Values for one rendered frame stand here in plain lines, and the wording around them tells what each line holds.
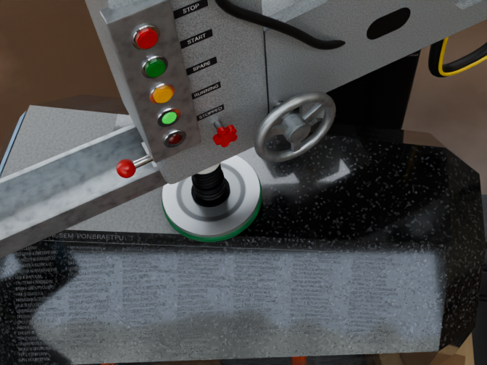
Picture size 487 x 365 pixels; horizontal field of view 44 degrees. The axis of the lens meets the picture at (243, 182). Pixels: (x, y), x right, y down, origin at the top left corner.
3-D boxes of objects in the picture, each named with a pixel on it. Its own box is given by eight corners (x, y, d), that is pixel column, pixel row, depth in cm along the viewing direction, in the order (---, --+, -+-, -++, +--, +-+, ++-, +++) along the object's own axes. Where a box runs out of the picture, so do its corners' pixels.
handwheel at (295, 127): (307, 104, 110) (309, 44, 97) (337, 143, 104) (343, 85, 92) (234, 137, 107) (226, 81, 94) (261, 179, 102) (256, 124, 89)
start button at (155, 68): (164, 68, 78) (161, 53, 76) (167, 73, 77) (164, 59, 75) (146, 76, 77) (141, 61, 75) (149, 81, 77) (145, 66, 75)
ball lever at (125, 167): (157, 152, 102) (153, 140, 99) (164, 165, 100) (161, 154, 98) (116, 171, 101) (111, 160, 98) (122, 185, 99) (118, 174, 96)
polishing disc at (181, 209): (261, 152, 136) (260, 149, 135) (259, 237, 124) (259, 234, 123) (167, 154, 137) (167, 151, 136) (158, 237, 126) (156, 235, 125)
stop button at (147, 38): (156, 39, 74) (152, 23, 71) (160, 44, 73) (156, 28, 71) (137, 47, 73) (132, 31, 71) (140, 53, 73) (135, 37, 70)
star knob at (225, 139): (226, 123, 96) (224, 108, 93) (238, 142, 94) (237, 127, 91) (205, 132, 96) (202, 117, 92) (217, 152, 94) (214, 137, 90)
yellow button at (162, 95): (171, 94, 82) (167, 81, 80) (174, 99, 82) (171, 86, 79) (153, 101, 82) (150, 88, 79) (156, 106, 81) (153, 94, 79)
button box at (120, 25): (195, 130, 95) (161, -15, 71) (202, 143, 93) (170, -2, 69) (148, 151, 93) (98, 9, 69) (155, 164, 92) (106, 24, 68)
